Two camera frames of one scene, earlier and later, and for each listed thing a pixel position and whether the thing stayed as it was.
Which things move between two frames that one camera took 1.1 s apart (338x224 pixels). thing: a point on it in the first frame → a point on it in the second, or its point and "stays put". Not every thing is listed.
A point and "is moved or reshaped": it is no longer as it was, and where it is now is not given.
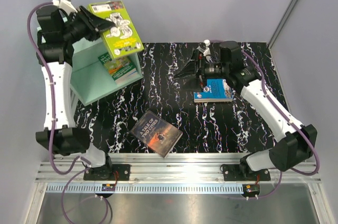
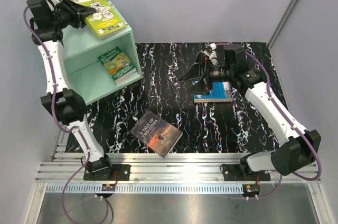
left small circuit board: [108, 187] stays put
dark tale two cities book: [157, 134] stays put
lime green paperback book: [121, 38] is moved or reshaped
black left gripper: [94, 25] → [76, 11]
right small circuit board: [251, 188] stays put
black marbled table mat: [105, 124] stays put
